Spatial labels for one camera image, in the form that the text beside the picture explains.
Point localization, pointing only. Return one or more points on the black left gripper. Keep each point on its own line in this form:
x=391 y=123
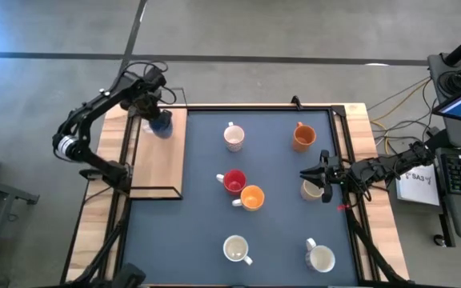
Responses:
x=148 y=105

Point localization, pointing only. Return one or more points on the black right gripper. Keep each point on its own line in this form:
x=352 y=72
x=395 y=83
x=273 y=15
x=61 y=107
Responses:
x=336 y=171

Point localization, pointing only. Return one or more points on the white mug yellow rim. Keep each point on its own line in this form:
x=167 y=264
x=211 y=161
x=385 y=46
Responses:
x=309 y=193

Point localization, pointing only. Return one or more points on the plain orange mug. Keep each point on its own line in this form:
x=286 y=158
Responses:
x=303 y=140

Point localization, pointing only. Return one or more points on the grey diamond mug red rim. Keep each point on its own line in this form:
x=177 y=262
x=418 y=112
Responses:
x=234 y=138

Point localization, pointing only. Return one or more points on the red white diamond-pattern mug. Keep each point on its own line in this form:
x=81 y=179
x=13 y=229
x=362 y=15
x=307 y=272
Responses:
x=235 y=249

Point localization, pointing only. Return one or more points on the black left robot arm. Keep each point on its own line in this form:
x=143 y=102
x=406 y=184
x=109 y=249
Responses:
x=94 y=104

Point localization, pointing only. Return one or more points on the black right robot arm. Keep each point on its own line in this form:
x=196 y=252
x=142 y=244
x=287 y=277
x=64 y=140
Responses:
x=382 y=166

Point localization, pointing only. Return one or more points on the grey patterned mug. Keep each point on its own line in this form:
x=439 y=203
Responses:
x=321 y=258

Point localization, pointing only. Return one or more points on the white paper sheet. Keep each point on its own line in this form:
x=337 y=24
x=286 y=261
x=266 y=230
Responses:
x=416 y=184

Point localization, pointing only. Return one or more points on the blue-grey table mat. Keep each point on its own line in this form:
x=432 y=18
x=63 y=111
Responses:
x=198 y=232

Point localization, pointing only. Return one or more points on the black caster wheel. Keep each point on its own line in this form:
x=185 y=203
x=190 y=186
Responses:
x=439 y=240

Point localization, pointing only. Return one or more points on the grey metal stand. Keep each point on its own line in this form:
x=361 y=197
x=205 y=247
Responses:
x=10 y=192

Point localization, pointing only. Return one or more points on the black box-shaped object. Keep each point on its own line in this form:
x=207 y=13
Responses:
x=128 y=277

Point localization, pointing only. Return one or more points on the small black clamp mount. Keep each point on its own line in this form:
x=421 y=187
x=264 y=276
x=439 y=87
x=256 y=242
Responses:
x=295 y=102

